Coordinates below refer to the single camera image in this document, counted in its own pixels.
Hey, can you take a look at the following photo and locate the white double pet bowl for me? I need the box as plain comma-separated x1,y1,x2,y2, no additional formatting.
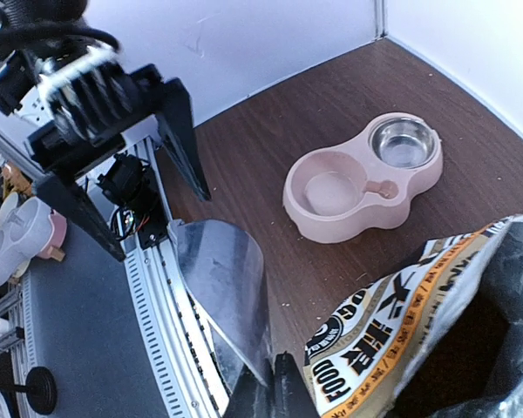
0,197,54,286

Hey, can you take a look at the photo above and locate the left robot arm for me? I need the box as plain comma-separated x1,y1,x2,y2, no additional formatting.
0,1,211,260

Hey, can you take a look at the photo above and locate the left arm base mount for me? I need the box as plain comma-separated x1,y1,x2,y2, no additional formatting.
98,153,167,249

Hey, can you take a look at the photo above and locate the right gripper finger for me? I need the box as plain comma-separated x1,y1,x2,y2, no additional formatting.
224,352,318,418

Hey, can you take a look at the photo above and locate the dog food bag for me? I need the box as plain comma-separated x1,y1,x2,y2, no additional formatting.
303,215,523,417

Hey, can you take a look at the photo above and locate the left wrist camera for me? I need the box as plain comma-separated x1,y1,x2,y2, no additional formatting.
0,40,139,146

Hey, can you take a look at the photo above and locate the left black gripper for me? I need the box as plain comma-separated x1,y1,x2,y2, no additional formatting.
28,64,211,261

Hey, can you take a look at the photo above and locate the left aluminium frame post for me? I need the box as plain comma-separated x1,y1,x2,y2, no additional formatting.
373,0,388,39

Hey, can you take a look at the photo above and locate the metal scoop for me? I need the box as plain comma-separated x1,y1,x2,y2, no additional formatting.
169,219,272,387

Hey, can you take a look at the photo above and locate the steel bowl insert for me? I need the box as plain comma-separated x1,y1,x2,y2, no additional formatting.
369,117,439,169

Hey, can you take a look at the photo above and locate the pink double pet bowl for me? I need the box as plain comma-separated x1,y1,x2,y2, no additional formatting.
282,112,443,244

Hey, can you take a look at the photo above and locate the pink pet bowl background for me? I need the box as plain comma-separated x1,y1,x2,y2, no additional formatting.
37,211,67,262

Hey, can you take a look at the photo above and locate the front aluminium rail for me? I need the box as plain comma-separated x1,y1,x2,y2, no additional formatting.
121,134,232,418

